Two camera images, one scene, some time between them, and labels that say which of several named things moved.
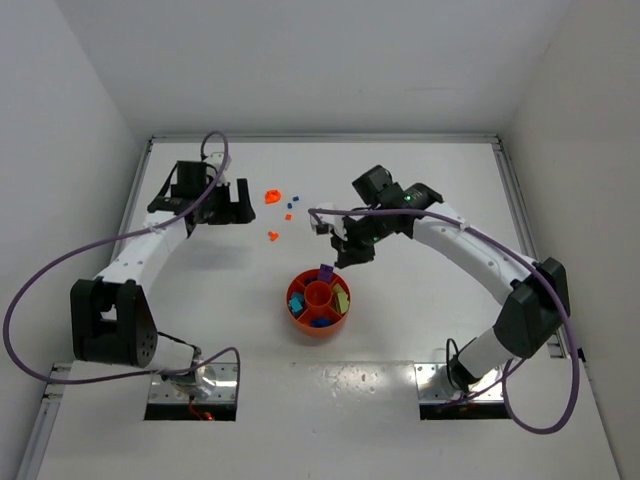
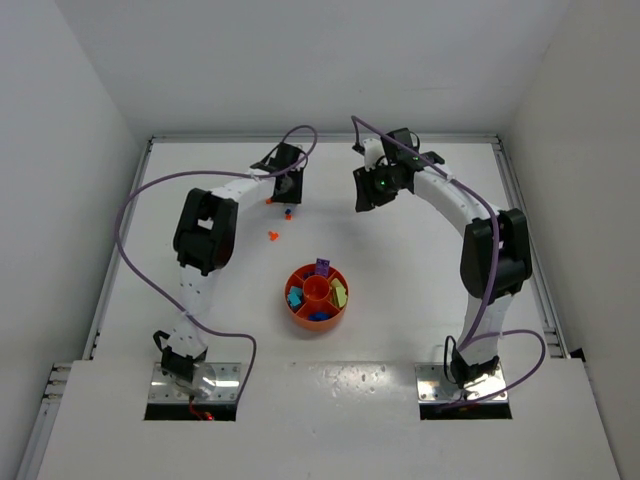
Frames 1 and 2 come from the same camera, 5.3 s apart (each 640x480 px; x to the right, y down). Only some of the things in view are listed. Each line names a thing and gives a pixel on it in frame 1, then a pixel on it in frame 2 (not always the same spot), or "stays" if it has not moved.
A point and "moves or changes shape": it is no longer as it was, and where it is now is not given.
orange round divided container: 315,307 stays
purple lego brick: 326,273 moves or changes shape
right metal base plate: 433,384 stays
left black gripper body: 228,203 → 291,189
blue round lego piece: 320,322 moves or changes shape
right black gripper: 355,245 → 364,189
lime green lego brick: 341,294 moves or changes shape
